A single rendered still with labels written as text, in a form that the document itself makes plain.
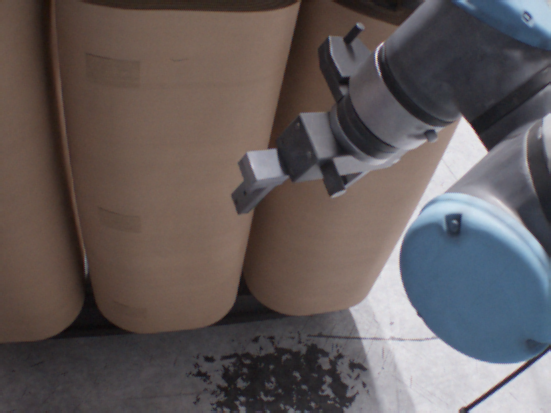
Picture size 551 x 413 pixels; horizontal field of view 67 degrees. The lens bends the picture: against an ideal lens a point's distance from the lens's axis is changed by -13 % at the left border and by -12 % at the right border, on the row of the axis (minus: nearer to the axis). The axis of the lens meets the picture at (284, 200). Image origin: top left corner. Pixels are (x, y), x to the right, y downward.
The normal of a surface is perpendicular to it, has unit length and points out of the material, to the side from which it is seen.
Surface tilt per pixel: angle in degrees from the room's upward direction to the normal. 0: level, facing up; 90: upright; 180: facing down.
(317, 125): 25
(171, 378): 0
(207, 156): 90
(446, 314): 95
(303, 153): 83
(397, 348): 0
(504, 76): 70
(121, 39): 90
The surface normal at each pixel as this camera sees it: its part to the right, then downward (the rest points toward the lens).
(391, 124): -0.41, 0.69
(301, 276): -0.07, 0.69
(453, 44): -0.70, 0.40
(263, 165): 0.47, -0.40
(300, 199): -0.52, 0.51
